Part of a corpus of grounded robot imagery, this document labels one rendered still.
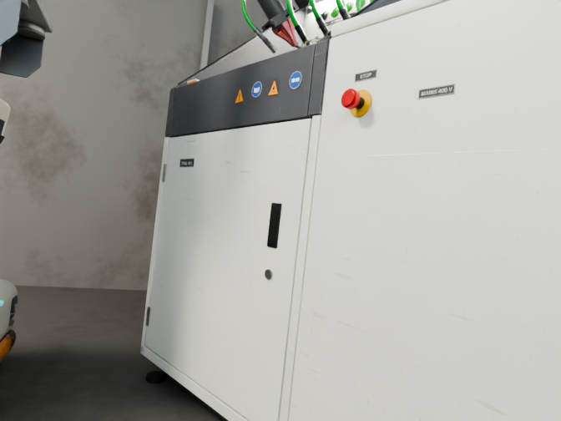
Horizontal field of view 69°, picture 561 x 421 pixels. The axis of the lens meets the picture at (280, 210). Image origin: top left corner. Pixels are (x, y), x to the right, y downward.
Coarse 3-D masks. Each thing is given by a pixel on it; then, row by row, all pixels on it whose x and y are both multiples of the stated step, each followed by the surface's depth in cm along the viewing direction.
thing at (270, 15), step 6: (264, 0) 119; (270, 0) 119; (276, 0) 120; (264, 6) 120; (270, 6) 120; (276, 6) 120; (282, 6) 121; (294, 6) 122; (264, 12) 122; (270, 12) 120; (276, 12) 120; (282, 12) 120; (270, 18) 122; (270, 24) 120; (264, 30) 124
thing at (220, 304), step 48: (192, 144) 122; (240, 144) 104; (288, 144) 91; (192, 192) 120; (240, 192) 103; (288, 192) 90; (192, 240) 118; (240, 240) 101; (288, 240) 88; (192, 288) 115; (240, 288) 99; (288, 288) 87; (192, 336) 113; (240, 336) 98; (240, 384) 96
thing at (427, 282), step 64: (512, 0) 59; (384, 64) 74; (448, 64) 65; (512, 64) 58; (384, 128) 73; (448, 128) 64; (512, 128) 57; (320, 192) 83; (384, 192) 72; (448, 192) 63; (512, 192) 57; (320, 256) 81; (384, 256) 70; (448, 256) 62; (512, 256) 56; (320, 320) 80; (384, 320) 69; (448, 320) 61; (512, 320) 55; (320, 384) 78; (384, 384) 68; (448, 384) 61; (512, 384) 54
